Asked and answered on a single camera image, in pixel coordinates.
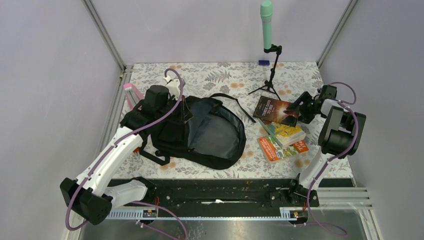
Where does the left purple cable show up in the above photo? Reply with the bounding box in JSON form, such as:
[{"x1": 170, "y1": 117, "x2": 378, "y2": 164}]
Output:
[{"x1": 64, "y1": 68, "x2": 186, "y2": 232}]

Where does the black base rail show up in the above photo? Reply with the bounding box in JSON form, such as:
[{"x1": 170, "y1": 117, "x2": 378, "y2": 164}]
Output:
[{"x1": 136, "y1": 176, "x2": 320, "y2": 217}]

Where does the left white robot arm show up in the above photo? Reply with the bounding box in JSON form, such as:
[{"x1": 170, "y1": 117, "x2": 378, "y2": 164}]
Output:
[{"x1": 60, "y1": 76, "x2": 186, "y2": 231}]

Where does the black fabric student bag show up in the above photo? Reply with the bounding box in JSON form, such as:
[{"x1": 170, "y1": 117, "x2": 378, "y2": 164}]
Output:
[{"x1": 139, "y1": 93, "x2": 247, "y2": 170}]

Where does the orange cover booklet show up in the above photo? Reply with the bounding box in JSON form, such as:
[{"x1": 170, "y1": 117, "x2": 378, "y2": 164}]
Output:
[{"x1": 257, "y1": 136, "x2": 309, "y2": 163}]

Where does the dark cover book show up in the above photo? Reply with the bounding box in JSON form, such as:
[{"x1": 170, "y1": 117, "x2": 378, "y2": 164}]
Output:
[{"x1": 253, "y1": 96, "x2": 300, "y2": 127}]

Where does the pink metronome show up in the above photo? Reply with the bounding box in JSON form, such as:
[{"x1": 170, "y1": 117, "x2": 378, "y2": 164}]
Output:
[{"x1": 123, "y1": 83, "x2": 145, "y2": 110}]

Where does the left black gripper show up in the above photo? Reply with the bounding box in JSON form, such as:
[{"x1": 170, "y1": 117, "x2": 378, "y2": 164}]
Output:
[{"x1": 156, "y1": 93, "x2": 194, "y2": 124}]

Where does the small blue box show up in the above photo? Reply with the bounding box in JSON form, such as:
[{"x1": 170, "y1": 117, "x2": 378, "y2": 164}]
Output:
[{"x1": 258, "y1": 60, "x2": 270, "y2": 66}]

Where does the yellow green children book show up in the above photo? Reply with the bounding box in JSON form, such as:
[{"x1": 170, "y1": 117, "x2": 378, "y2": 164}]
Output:
[{"x1": 258, "y1": 119, "x2": 306, "y2": 148}]

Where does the white slotted cable duct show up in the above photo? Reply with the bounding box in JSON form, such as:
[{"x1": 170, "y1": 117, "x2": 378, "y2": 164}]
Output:
[{"x1": 106, "y1": 207, "x2": 308, "y2": 221}]

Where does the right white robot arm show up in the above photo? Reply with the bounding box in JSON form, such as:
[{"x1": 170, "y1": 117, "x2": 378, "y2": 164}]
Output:
[{"x1": 286, "y1": 82, "x2": 367, "y2": 206}]

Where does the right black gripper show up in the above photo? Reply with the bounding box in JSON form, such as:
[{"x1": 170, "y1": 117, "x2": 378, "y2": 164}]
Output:
[{"x1": 286, "y1": 91, "x2": 321, "y2": 124}]

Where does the floral table mat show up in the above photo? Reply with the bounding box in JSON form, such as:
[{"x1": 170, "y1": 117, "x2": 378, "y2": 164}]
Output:
[{"x1": 114, "y1": 62, "x2": 325, "y2": 179}]

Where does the black microphone tripod stand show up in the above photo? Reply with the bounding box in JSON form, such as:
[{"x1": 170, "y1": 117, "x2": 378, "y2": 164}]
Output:
[{"x1": 249, "y1": 44, "x2": 283, "y2": 100}]

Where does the green microphone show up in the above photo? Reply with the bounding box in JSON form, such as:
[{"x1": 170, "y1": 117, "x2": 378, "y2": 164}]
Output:
[{"x1": 260, "y1": 0, "x2": 274, "y2": 50}]

